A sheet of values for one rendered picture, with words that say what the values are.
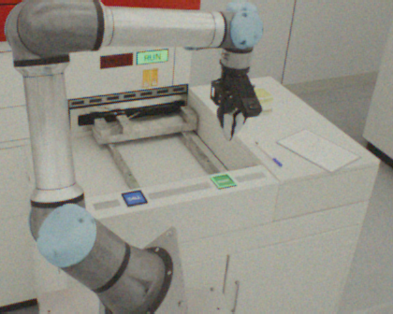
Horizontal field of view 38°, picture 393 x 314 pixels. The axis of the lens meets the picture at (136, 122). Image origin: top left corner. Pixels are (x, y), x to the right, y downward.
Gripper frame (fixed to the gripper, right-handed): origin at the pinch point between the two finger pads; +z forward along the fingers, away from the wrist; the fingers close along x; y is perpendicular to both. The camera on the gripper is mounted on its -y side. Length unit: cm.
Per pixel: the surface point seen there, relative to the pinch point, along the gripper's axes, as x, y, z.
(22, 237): 49, 59, 69
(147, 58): 2, 58, 1
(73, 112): 28, 57, 18
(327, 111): -184, 176, 111
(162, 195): 18.2, 0.6, 15.1
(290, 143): -28.7, 12.1, 13.9
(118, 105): 12, 57, 17
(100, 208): 35.4, 0.1, 15.1
